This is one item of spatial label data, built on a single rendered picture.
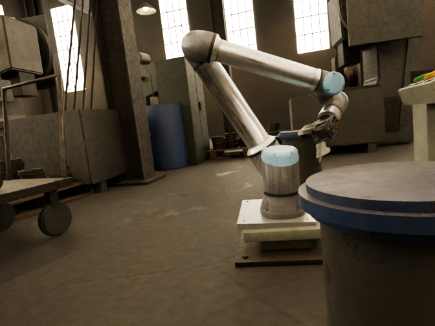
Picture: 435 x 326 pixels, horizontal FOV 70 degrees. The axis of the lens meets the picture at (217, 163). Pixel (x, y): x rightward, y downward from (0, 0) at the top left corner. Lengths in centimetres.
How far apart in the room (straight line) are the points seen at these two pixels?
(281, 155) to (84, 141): 223
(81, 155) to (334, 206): 287
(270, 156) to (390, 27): 335
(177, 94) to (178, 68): 35
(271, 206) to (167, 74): 349
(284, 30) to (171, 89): 793
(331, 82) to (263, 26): 1077
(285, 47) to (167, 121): 816
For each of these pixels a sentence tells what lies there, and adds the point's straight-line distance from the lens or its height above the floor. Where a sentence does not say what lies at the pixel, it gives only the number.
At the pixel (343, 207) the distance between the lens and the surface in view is 45.
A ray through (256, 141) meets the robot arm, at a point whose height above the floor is 45.
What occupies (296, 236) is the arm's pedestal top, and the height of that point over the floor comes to 10.
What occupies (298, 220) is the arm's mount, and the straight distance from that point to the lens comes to 127.
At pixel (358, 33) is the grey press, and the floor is 139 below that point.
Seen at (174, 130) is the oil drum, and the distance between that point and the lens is 424.
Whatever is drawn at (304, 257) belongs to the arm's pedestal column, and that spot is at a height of 2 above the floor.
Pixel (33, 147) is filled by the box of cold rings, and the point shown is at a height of 52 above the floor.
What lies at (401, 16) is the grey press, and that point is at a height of 151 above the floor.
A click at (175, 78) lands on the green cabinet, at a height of 122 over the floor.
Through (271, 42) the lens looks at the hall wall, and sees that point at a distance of 1190.
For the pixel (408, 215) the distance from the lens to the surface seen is 43.
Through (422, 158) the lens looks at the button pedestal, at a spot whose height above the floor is 40.
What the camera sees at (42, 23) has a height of 252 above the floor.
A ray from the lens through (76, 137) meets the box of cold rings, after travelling 319.
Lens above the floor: 55
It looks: 7 degrees down
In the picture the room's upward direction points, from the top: 7 degrees counter-clockwise
